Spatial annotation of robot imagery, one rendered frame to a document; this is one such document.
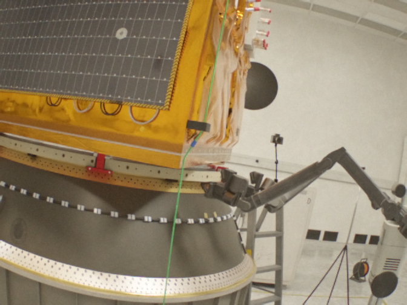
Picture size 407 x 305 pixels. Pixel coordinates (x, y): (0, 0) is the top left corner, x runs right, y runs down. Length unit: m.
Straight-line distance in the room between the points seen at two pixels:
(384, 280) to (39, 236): 1.65
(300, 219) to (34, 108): 4.59
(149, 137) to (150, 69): 0.24
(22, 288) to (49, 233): 0.34
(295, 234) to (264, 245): 0.42
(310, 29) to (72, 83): 8.87
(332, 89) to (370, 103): 1.05
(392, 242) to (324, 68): 8.31
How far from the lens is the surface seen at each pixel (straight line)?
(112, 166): 1.94
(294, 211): 5.91
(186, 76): 1.65
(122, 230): 1.93
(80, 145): 1.77
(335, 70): 10.17
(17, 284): 1.96
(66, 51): 1.81
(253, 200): 1.89
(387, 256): 2.07
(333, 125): 9.99
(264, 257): 6.00
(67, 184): 1.95
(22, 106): 1.94
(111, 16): 1.77
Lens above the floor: 1.85
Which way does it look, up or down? 1 degrees down
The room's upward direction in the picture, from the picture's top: 10 degrees clockwise
